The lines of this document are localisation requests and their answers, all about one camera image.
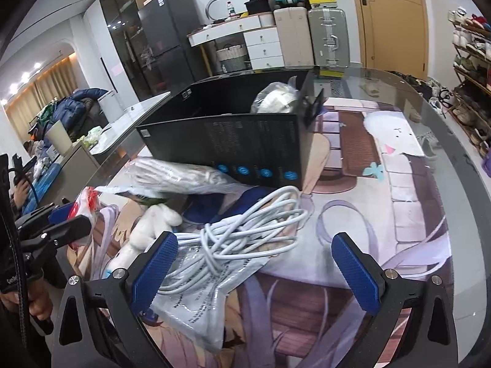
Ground pile of dark shoes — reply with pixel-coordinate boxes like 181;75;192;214
384;70;457;113

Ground red white snack packet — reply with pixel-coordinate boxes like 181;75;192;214
71;186;104;250

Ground silver suitcase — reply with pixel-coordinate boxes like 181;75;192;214
307;8;350;69

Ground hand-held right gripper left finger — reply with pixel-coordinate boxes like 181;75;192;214
52;231;181;368

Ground white cable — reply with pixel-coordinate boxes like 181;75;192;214
157;186;313;296

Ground white plush toy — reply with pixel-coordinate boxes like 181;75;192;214
105;203;183;277

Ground black cardboard box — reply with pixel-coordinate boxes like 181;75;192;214
136;67;327;194

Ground rows of assorted shoes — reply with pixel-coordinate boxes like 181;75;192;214
448;8;491;150

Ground blue storage box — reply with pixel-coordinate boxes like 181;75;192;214
22;164;63;212

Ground glass display cabinet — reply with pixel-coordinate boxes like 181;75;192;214
98;0;154;100

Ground pile of clothes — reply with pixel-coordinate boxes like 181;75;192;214
23;100;62;169

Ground bagged white rope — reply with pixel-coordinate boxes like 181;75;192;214
250;84;303;115
125;157;250;196

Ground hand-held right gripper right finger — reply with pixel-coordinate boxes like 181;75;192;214
331;232;459;368

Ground white dressing table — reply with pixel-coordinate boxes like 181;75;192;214
187;13;285;71

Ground wooden door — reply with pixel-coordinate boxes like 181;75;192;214
347;0;428;81

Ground cream suitcase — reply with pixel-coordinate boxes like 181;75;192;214
273;7;316;67

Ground oval chrome frame mirror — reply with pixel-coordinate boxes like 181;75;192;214
205;0;250;21

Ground clear printed plastic bag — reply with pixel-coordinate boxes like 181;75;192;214
144;245;271;355

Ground printed desk mat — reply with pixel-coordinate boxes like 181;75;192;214
67;98;453;368

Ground beige curtain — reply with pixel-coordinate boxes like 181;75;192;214
6;56;79;139

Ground wooden shoe rack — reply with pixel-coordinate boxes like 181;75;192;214
447;8;491;154

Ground white tall bin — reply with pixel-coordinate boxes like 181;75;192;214
46;120;73;156

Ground black storage bag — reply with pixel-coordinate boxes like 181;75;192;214
245;1;274;14

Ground person's left hand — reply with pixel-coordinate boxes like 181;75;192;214
0;277;54;322

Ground dark grey fridge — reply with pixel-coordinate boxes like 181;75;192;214
137;0;210;93

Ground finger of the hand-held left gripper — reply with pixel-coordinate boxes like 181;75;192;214
15;200;84;235
22;215;93;254

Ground grey marble top cabinet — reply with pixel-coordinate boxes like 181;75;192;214
50;91;171;205

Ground woven laundry basket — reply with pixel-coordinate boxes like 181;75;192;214
215;44;250;74

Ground blue down jacket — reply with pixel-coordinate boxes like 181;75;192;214
52;88;110;131

